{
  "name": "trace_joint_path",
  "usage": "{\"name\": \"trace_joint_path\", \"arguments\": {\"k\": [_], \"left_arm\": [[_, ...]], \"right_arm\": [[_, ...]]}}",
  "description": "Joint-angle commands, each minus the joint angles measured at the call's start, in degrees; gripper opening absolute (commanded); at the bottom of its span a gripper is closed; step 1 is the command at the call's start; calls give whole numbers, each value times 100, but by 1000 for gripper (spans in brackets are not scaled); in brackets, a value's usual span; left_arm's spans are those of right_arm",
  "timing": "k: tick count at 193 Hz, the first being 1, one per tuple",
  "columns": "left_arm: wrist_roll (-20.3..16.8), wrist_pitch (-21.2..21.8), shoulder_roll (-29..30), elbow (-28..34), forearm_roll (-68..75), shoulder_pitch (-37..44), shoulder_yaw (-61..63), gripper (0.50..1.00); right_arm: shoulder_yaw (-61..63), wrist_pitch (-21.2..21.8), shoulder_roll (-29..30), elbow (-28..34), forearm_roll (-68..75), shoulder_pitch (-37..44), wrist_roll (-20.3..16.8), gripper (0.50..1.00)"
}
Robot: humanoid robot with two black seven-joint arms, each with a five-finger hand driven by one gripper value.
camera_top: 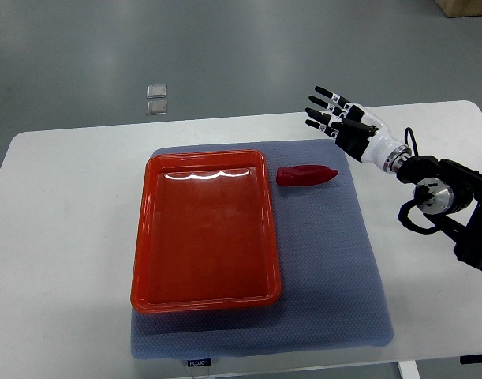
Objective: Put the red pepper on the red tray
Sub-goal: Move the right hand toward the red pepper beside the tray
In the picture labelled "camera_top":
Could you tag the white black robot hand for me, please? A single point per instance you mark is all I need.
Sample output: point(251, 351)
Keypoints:
point(356, 131)

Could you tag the red pepper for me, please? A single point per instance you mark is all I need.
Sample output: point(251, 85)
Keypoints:
point(304, 175)

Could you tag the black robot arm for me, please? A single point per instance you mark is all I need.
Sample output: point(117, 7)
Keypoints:
point(447, 198)

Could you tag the red plastic tray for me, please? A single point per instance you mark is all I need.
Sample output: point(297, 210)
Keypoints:
point(206, 236)

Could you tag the cardboard box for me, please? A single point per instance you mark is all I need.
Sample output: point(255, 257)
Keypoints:
point(460, 8)

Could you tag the grey-blue mesh mat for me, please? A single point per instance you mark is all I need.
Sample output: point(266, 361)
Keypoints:
point(332, 293)

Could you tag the upper floor outlet plate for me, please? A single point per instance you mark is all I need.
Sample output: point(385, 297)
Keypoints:
point(156, 91)

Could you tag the white table leg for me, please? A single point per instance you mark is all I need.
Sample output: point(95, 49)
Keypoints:
point(408, 370)

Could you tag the black table control panel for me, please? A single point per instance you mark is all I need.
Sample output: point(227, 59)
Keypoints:
point(470, 359)

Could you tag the black table label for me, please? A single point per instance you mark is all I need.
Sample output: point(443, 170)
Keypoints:
point(201, 362)

